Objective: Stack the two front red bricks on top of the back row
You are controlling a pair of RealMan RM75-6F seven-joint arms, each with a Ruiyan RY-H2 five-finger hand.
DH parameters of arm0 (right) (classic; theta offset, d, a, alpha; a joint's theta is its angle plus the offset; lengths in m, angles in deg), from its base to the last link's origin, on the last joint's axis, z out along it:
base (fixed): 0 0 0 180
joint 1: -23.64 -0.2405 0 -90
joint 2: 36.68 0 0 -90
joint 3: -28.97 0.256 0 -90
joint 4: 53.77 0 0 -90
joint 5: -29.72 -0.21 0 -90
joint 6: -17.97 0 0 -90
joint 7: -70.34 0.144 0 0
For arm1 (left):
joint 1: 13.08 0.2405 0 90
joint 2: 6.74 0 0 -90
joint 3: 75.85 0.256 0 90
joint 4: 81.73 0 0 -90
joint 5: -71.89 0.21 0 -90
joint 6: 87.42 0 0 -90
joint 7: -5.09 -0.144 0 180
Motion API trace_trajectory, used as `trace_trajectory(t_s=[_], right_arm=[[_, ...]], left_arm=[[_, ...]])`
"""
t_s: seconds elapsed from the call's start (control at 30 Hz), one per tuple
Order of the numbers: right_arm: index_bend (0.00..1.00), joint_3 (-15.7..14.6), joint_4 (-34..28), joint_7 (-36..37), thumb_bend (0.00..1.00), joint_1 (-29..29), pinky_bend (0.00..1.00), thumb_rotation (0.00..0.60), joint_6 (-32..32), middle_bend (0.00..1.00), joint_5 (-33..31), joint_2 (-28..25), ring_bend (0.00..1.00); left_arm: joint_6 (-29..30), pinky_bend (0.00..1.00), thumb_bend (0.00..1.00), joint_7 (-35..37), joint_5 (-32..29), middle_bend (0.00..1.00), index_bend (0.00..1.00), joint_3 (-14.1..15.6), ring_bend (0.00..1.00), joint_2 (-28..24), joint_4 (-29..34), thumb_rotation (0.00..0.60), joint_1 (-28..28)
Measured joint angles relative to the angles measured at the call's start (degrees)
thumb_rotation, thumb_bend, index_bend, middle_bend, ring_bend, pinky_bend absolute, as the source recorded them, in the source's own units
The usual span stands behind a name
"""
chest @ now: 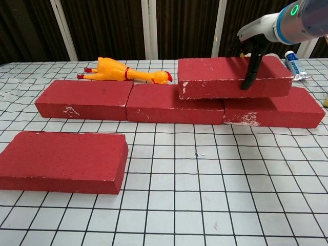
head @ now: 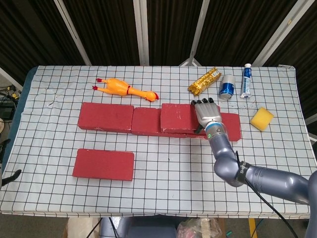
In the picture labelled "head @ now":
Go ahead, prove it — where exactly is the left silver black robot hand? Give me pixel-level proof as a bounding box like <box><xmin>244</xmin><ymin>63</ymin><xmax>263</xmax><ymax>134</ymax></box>
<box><xmin>0</xmin><ymin>169</ymin><xmax>22</xmax><ymax>187</ymax></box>

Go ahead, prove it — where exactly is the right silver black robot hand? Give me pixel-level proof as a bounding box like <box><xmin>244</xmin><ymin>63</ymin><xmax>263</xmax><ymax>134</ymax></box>
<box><xmin>190</xmin><ymin>97</ymin><xmax>222</xmax><ymax>134</ymax></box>

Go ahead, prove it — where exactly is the red brick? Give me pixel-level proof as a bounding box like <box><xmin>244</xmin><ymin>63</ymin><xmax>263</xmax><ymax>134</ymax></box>
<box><xmin>72</xmin><ymin>148</ymin><xmax>135</xmax><ymax>181</ymax></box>
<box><xmin>185</xmin><ymin>113</ymin><xmax>242</xmax><ymax>142</ymax></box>
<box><xmin>131</xmin><ymin>107</ymin><xmax>189</xmax><ymax>138</ymax></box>
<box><xmin>77</xmin><ymin>102</ymin><xmax>135</xmax><ymax>131</ymax></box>
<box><xmin>160</xmin><ymin>103</ymin><xmax>208</xmax><ymax>134</ymax></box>

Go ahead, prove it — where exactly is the gold foil snack package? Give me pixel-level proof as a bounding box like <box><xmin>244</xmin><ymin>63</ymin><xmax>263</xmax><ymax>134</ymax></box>
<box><xmin>187</xmin><ymin>68</ymin><xmax>221</xmax><ymax>96</ymax></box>

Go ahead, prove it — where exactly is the blue silver drink can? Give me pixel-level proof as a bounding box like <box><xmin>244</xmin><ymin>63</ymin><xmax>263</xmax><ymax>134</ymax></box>
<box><xmin>218</xmin><ymin>74</ymin><xmax>236</xmax><ymax>100</ymax></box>

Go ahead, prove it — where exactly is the blue white squeeze tube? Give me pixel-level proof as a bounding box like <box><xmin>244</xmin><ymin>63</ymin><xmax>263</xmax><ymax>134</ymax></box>
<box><xmin>240</xmin><ymin>63</ymin><xmax>253</xmax><ymax>99</ymax></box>

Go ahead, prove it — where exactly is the yellow sponge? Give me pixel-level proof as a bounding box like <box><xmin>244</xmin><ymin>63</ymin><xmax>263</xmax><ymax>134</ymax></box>
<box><xmin>250</xmin><ymin>107</ymin><xmax>275</xmax><ymax>131</ymax></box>

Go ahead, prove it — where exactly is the blue table underlay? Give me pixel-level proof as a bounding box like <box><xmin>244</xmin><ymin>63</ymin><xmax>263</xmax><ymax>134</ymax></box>
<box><xmin>0</xmin><ymin>68</ymin><xmax>35</xmax><ymax>174</ymax></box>

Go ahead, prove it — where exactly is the white black grid tablecloth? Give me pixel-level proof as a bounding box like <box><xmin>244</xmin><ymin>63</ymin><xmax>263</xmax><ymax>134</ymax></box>
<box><xmin>0</xmin><ymin>64</ymin><xmax>312</xmax><ymax>219</ymax></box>

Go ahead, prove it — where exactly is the yellow rubber chicken toy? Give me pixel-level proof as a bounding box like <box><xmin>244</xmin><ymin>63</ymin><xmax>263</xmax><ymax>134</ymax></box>
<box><xmin>92</xmin><ymin>77</ymin><xmax>159</xmax><ymax>102</ymax></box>

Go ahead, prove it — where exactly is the clear plastic bag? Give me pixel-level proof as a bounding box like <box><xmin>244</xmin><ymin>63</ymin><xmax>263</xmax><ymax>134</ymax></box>
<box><xmin>177</xmin><ymin>210</ymin><xmax>224</xmax><ymax>238</ymax></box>

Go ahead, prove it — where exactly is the dark brown curtain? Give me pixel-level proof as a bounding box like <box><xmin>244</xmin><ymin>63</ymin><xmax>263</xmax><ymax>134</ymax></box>
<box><xmin>0</xmin><ymin>0</ymin><xmax>317</xmax><ymax>119</ymax></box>

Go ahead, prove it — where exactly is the grey-blue robot torso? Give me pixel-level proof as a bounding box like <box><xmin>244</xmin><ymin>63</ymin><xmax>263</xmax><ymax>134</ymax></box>
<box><xmin>99</xmin><ymin>215</ymin><xmax>179</xmax><ymax>238</ymax></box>

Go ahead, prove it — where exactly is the black velcro strap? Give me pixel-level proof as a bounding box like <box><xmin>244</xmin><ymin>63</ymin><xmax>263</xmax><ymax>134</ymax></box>
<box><xmin>234</xmin><ymin>160</ymin><xmax>250</xmax><ymax>184</ymax></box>

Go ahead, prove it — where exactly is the white metal frame pole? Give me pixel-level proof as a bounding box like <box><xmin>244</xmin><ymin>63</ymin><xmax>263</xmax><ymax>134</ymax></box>
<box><xmin>55</xmin><ymin>0</ymin><xmax>91</xmax><ymax>65</ymax></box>
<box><xmin>252</xmin><ymin>0</ymin><xmax>315</xmax><ymax>66</ymax></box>
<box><xmin>179</xmin><ymin>0</ymin><xmax>211</xmax><ymax>67</ymax></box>
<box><xmin>133</xmin><ymin>0</ymin><xmax>151</xmax><ymax>65</ymax></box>

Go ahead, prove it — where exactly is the black cable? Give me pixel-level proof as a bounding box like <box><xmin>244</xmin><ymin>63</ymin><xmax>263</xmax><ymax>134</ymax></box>
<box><xmin>235</xmin><ymin>151</ymin><xmax>300</xmax><ymax>238</ymax></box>

